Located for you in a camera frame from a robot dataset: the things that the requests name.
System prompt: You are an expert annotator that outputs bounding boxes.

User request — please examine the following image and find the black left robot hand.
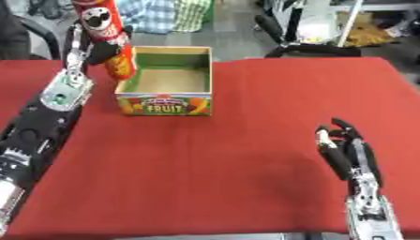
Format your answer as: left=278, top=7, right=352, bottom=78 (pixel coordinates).
left=60, top=22, right=135, bottom=77

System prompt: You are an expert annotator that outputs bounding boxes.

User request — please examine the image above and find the green checked bag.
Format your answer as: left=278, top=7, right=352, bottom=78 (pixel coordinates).
left=172, top=0, right=217, bottom=34

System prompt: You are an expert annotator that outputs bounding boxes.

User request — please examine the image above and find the yellow crumpled cloth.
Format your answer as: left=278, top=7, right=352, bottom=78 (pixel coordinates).
left=342, top=25, right=402, bottom=48

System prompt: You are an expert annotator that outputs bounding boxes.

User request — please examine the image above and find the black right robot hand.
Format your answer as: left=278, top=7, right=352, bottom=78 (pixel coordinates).
left=313, top=116, right=386, bottom=186

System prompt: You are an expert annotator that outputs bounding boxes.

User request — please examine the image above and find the white metal frame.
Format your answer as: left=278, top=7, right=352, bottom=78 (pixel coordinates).
left=324, top=0, right=420, bottom=49

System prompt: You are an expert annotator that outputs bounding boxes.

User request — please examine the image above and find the black office chair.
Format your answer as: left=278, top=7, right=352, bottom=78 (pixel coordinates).
left=0, top=0, right=63, bottom=61
left=252, top=0, right=365, bottom=59

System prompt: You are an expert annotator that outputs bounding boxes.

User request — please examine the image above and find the cardboard box with green inside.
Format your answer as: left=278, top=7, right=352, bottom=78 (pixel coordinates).
left=112, top=45, right=216, bottom=117

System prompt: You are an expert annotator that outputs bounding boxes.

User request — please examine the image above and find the blue checked bag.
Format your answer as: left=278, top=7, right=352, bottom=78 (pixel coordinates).
left=114, top=0, right=177, bottom=35

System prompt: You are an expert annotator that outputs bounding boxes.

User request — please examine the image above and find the red cylindrical snack can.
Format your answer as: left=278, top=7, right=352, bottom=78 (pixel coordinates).
left=70, top=0, right=138, bottom=81

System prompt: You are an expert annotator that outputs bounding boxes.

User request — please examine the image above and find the white plastic bag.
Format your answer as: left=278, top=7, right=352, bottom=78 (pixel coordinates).
left=295, top=0, right=341, bottom=45

